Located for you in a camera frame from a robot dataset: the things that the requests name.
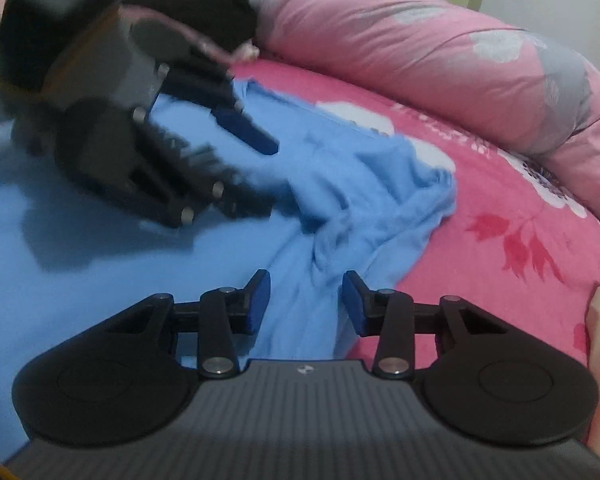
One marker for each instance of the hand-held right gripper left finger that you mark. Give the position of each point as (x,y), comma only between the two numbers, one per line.
(261,300)

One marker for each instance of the pink grey floral duvet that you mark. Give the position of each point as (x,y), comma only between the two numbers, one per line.
(430,50)

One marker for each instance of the pink floral blanket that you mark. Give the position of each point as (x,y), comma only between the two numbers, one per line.
(505,240)

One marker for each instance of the black garment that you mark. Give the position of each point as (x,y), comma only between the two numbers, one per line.
(205,5)

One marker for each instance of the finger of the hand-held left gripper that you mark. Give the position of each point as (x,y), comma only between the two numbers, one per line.
(245,127)
(250,202)

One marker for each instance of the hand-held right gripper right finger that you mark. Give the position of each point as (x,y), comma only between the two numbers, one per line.
(352,305)

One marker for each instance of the blue t-shirt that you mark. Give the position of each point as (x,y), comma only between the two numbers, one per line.
(330,185)

